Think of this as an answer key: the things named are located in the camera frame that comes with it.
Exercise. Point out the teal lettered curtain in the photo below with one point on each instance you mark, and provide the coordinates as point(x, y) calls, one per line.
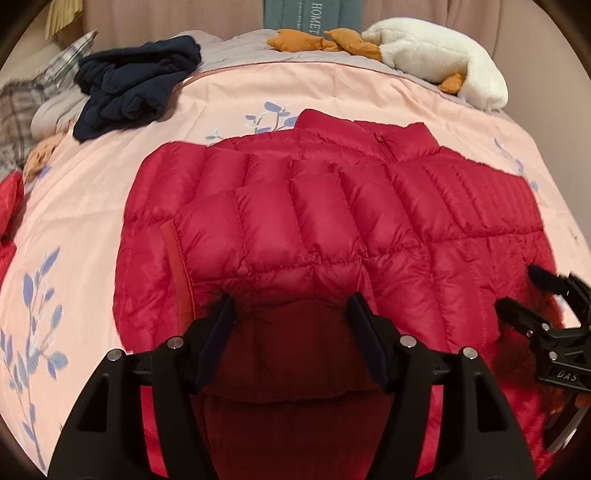
point(313, 16)

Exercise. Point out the navy blue garment pile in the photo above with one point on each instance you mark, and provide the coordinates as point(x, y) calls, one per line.
point(131, 87)

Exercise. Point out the pink printed duvet cover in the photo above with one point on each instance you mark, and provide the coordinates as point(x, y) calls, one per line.
point(57, 296)

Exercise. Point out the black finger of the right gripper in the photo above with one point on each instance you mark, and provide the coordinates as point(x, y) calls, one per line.
point(526, 322)
point(574, 290)

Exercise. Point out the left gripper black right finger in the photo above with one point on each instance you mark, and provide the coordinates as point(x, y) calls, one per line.
point(479, 437)

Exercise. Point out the light red down jacket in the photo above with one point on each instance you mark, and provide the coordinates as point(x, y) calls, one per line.
point(11, 196)

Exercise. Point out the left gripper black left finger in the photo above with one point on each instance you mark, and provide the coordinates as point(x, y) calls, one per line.
point(103, 437)

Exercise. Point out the pink curtain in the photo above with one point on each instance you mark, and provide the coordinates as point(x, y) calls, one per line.
point(128, 23)

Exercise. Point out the grey blanket roll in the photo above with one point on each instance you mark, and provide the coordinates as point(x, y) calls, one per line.
point(56, 114)

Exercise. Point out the beige tassel hanging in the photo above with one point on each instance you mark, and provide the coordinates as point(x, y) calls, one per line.
point(62, 13)

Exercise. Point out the dark red down jacket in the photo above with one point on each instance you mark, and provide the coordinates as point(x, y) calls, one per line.
point(292, 223)

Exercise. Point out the white plush goose toy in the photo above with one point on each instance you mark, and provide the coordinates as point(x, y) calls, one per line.
point(453, 61)

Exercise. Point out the grey plaid pillow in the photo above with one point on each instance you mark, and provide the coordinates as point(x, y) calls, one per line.
point(21, 99)

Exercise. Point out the orange small plush toy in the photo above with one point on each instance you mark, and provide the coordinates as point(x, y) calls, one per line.
point(39, 157)

